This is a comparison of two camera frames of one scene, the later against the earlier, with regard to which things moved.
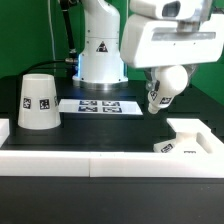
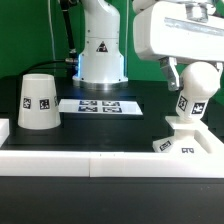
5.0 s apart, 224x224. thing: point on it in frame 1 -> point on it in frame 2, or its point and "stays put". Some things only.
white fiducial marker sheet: [99, 106] stays put
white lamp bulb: [170, 81] -> [200, 82]
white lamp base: [192, 136] stays put
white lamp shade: [39, 106] stays put
